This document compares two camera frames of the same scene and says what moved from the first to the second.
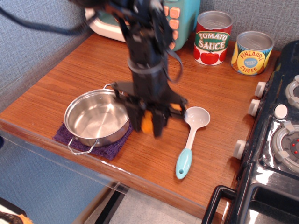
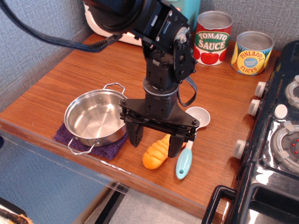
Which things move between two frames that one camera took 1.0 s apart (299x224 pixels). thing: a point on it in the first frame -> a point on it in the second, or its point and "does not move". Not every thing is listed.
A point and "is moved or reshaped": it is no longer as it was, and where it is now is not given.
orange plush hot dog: (147, 124) is moved or reshaped
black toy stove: (267, 192) does not move
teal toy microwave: (185, 14) does not move
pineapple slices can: (252, 53) does not move
